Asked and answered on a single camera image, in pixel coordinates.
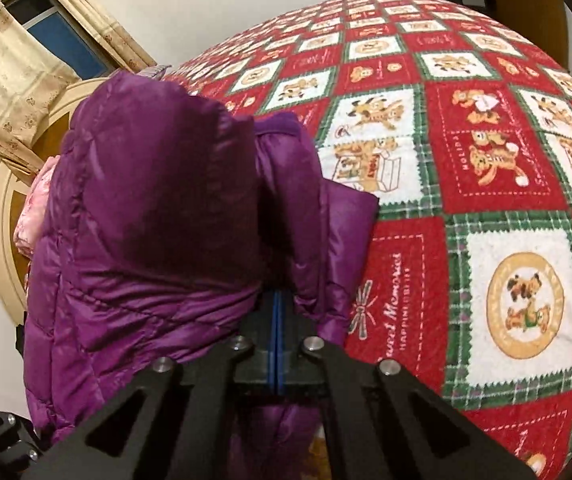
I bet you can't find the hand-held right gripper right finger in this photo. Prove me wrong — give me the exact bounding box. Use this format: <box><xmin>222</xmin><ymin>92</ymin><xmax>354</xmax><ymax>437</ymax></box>
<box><xmin>277</xmin><ymin>289</ymin><xmax>537</xmax><ymax>480</ymax></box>

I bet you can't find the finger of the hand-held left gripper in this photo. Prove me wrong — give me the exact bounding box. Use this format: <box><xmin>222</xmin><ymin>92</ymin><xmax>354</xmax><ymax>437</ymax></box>
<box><xmin>0</xmin><ymin>406</ymin><xmax>47</xmax><ymax>466</ymax></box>

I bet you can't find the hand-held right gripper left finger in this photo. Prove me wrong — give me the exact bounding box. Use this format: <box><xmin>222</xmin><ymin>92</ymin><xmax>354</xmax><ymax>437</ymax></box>
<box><xmin>23</xmin><ymin>284</ymin><xmax>277</xmax><ymax>480</ymax></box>

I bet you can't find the purple puffer jacket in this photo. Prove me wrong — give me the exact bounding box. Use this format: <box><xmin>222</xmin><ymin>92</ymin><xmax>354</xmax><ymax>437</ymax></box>
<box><xmin>23</xmin><ymin>71</ymin><xmax>381</xmax><ymax>480</ymax></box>

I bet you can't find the wooden bed headboard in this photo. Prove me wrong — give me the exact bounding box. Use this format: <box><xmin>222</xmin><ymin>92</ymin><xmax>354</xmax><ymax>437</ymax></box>
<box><xmin>0</xmin><ymin>77</ymin><xmax>112</xmax><ymax>326</ymax></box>

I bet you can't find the red printed bedsheet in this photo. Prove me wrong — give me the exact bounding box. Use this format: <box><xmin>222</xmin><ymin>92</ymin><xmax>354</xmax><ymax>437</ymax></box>
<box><xmin>158</xmin><ymin>0</ymin><xmax>572</xmax><ymax>480</ymax></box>

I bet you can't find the pink floral quilt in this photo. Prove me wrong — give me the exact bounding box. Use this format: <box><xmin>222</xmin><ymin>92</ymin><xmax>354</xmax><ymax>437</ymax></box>
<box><xmin>12</xmin><ymin>156</ymin><xmax>59</xmax><ymax>261</ymax></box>

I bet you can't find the striped pillow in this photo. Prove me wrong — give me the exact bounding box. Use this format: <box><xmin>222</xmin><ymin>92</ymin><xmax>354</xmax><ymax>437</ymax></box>
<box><xmin>136</xmin><ymin>63</ymin><xmax>173</xmax><ymax>80</ymax></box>

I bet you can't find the beige patterned curtain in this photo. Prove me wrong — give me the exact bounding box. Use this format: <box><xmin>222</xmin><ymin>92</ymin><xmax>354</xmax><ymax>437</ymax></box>
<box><xmin>35</xmin><ymin>0</ymin><xmax>157</xmax><ymax>74</ymax></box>
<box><xmin>0</xmin><ymin>2</ymin><xmax>82</xmax><ymax>171</ymax></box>

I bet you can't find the window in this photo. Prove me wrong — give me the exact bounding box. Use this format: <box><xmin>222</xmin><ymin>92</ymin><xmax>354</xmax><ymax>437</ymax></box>
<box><xmin>2</xmin><ymin>0</ymin><xmax>117</xmax><ymax>81</ymax></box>

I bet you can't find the brown wooden door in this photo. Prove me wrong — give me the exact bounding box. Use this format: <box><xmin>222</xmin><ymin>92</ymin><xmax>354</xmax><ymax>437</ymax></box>
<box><xmin>483</xmin><ymin>0</ymin><xmax>569</xmax><ymax>72</ymax></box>

